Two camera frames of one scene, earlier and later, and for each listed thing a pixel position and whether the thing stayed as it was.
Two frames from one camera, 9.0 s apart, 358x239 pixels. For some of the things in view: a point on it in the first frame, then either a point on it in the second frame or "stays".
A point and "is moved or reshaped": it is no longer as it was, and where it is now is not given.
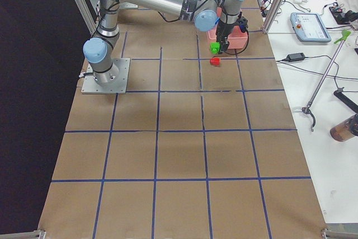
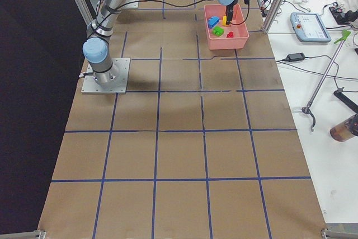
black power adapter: (295, 57) stays
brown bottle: (345, 129) stays
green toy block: (215, 47) is moved or reshaped
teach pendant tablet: (309, 27) stays
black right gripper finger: (224, 45) -> (229, 12)
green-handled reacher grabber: (323, 79) stays
